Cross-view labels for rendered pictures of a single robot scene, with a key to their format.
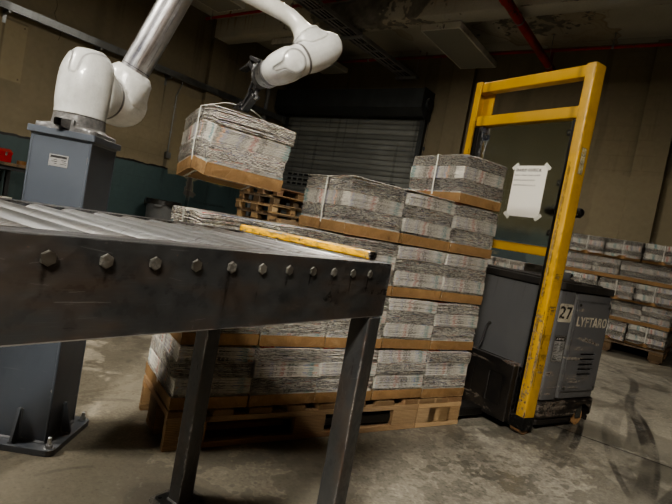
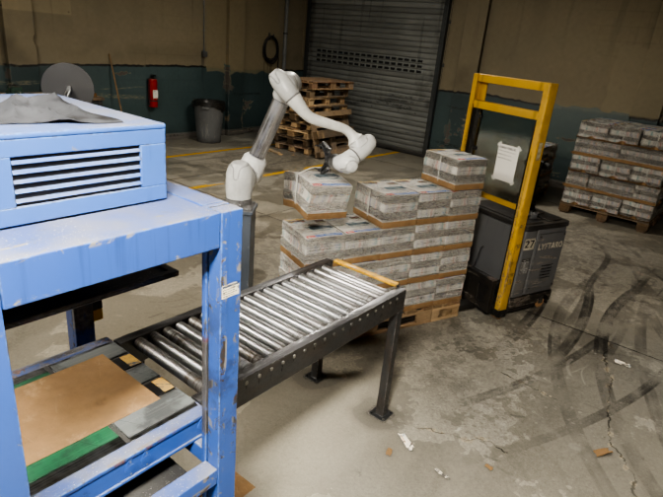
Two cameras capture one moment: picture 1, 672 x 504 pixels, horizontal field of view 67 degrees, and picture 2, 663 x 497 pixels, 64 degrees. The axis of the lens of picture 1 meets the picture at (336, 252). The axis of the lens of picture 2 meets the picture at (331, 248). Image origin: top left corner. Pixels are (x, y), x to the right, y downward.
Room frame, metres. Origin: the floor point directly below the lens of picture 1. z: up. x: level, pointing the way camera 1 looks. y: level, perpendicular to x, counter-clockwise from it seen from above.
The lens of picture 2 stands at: (-1.43, 0.21, 1.98)
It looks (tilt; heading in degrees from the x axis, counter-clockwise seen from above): 21 degrees down; 2
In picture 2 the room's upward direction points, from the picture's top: 5 degrees clockwise
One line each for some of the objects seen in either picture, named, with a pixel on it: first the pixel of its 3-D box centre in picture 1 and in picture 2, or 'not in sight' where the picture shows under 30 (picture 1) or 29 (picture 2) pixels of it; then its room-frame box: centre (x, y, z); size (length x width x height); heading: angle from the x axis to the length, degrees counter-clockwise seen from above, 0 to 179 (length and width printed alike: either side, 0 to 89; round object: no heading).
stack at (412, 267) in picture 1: (303, 325); (361, 274); (2.14, 0.08, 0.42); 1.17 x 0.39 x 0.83; 123
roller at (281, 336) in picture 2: not in sight; (258, 325); (0.64, 0.56, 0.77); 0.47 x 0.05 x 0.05; 55
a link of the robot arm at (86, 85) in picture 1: (87, 84); (240, 178); (1.65, 0.89, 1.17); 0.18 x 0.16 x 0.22; 176
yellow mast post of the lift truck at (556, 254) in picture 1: (557, 243); (522, 204); (2.50, -1.07, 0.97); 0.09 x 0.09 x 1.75; 33
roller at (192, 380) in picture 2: not in sight; (172, 365); (0.26, 0.82, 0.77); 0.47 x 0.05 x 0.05; 55
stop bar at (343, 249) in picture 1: (302, 240); (365, 272); (1.28, 0.09, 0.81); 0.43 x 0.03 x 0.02; 55
